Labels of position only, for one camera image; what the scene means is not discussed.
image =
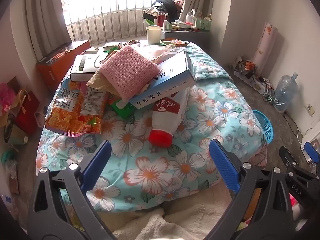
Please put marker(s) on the pink bag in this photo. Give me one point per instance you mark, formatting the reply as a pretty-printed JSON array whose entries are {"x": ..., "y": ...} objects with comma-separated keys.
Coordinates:
[{"x": 7, "y": 96}]

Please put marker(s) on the white paper cup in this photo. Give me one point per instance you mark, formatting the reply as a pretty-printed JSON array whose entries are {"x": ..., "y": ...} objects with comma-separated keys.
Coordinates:
[{"x": 153, "y": 36}]

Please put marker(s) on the snack bag with white label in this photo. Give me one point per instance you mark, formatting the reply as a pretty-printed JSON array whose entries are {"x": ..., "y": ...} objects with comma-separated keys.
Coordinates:
[{"x": 93, "y": 100}]

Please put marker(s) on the dark snack bag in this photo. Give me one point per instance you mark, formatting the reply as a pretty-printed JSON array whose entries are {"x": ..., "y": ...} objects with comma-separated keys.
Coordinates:
[{"x": 246, "y": 66}]

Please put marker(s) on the white bottle with red label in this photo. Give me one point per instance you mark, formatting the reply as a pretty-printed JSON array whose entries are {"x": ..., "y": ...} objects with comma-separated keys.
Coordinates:
[{"x": 170, "y": 115}]

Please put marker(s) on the black clothes pile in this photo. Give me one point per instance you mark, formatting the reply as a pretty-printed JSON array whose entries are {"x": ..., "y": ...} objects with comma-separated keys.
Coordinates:
[{"x": 167, "y": 5}]

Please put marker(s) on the orange cardboard box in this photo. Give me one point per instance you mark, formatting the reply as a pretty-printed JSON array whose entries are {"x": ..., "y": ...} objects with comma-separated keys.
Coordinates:
[{"x": 57, "y": 65}]

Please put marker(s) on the crumpled white tissue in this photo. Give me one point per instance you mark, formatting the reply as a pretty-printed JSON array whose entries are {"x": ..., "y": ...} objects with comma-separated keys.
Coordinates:
[{"x": 160, "y": 52}]

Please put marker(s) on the red gift bag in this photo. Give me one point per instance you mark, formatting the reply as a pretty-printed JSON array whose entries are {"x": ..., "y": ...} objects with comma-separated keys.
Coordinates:
[{"x": 27, "y": 112}]

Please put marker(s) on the orange snack packet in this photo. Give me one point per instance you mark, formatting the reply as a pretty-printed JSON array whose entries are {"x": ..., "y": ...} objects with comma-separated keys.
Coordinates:
[{"x": 178, "y": 42}]

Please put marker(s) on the white plastic bag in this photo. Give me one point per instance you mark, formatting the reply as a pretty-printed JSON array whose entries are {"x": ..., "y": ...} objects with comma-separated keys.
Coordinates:
[{"x": 190, "y": 17}]

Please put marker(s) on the green snack bag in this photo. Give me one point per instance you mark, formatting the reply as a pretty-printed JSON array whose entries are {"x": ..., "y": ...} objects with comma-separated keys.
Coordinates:
[{"x": 122, "y": 111}]

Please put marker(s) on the pink white cloth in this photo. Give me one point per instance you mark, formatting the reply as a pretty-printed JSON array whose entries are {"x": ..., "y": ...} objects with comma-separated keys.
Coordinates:
[{"x": 297, "y": 210}]

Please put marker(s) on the red thermos bottle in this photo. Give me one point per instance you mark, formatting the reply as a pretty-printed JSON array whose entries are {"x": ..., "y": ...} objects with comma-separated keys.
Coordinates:
[{"x": 161, "y": 20}]

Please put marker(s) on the blue white medicine box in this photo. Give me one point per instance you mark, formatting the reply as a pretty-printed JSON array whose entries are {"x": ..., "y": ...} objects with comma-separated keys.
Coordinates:
[{"x": 172, "y": 80}]

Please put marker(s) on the pink knitted cloth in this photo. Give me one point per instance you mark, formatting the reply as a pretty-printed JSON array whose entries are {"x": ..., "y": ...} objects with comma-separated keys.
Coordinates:
[{"x": 127, "y": 70}]

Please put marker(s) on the floral paper roll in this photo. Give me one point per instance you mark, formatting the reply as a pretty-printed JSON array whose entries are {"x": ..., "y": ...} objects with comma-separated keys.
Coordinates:
[{"x": 266, "y": 42}]

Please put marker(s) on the wall socket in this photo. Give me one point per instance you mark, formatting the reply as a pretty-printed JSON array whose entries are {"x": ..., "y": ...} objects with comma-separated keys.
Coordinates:
[{"x": 310, "y": 110}]

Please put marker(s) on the grey cabinet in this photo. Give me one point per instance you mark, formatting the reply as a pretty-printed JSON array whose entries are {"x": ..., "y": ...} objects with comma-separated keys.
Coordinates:
[{"x": 175, "y": 33}]

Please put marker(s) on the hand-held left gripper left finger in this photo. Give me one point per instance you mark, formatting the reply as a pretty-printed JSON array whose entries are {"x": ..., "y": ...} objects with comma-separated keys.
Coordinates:
[{"x": 97, "y": 165}]

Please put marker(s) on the white fleece blanket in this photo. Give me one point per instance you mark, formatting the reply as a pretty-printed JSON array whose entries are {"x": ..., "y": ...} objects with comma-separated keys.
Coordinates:
[{"x": 175, "y": 220}]

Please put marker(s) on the floral blue blanket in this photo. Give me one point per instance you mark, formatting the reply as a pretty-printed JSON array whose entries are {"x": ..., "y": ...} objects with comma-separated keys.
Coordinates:
[{"x": 155, "y": 165}]

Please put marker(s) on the white box with green label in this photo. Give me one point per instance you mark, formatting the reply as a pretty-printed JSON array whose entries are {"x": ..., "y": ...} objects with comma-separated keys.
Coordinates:
[{"x": 82, "y": 66}]

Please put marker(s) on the orange puffed snack bag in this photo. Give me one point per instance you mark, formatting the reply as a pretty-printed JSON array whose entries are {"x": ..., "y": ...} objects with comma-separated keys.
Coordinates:
[{"x": 65, "y": 115}]

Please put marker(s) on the beige crumpled cloth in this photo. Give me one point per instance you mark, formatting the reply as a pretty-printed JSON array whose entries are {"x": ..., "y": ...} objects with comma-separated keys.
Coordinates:
[{"x": 96, "y": 81}]

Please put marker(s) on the grey curtain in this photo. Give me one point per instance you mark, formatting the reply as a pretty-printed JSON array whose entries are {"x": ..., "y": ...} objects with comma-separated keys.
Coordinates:
[{"x": 45, "y": 12}]

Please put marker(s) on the clear empty water jug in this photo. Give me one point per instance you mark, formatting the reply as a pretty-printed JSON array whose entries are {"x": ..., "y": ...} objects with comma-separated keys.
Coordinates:
[{"x": 285, "y": 92}]

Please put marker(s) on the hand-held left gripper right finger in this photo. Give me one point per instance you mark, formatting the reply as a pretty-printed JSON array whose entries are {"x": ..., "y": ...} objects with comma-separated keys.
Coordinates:
[{"x": 223, "y": 165}]

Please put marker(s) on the green plastic organiser basket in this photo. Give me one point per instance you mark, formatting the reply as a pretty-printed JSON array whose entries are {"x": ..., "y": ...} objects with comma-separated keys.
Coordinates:
[{"x": 202, "y": 24}]

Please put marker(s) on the blue plastic basket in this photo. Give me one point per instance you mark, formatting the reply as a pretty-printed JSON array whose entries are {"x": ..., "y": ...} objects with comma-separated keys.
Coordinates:
[{"x": 266, "y": 127}]

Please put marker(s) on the metal window railing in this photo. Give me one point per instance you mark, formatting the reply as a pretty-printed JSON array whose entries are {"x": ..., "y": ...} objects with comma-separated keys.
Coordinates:
[{"x": 110, "y": 27}]

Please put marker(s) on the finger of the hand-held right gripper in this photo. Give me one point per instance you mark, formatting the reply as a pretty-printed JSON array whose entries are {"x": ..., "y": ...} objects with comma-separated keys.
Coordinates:
[
  {"x": 290, "y": 161},
  {"x": 312, "y": 152}
]

